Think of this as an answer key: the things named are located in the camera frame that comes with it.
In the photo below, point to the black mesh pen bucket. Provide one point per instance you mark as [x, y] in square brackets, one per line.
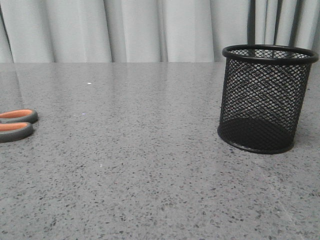
[263, 92]

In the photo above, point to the grey orange handled scissors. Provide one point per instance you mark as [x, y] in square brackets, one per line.
[17, 124]

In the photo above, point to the grey pleated curtain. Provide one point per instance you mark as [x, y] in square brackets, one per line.
[45, 31]

